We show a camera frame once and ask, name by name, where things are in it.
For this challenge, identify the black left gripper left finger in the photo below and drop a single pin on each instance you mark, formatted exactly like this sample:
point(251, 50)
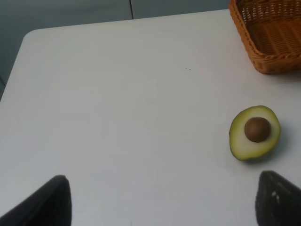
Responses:
point(50, 205)

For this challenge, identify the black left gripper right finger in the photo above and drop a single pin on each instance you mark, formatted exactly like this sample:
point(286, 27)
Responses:
point(278, 201)

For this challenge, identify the orange wicker basket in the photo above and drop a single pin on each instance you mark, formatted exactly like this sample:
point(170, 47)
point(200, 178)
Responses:
point(271, 33)

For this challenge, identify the halved avocado with pit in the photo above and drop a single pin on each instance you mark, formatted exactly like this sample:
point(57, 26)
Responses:
point(254, 133)

